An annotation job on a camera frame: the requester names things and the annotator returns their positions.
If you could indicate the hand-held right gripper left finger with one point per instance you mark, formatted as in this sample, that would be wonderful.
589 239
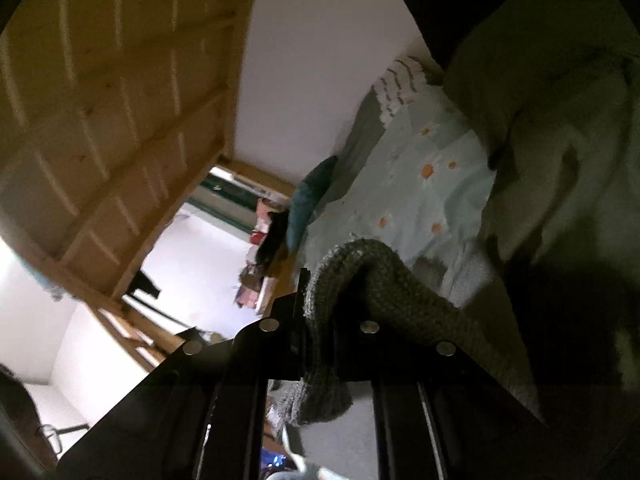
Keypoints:
200 400

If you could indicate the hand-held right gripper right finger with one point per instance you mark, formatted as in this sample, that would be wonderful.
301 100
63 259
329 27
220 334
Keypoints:
450 410

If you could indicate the black clothes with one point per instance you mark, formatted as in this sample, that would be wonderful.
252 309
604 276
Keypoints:
430 10

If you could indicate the black hanging garment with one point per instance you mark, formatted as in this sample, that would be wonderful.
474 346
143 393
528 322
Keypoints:
145 285

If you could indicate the pile of desk clutter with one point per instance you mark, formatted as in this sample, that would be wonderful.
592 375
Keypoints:
262 255

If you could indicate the daisy print duvet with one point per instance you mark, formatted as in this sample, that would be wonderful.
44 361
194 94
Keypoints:
425 200

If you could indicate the teal pillow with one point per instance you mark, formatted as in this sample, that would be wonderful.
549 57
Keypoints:
310 195

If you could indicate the olive green garment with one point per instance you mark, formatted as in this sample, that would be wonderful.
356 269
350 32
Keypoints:
560 110

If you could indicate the green window frame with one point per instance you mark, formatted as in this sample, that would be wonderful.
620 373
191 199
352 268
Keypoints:
235 190

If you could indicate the wooden bunk bed frame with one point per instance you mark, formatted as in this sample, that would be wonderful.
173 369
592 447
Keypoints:
110 110

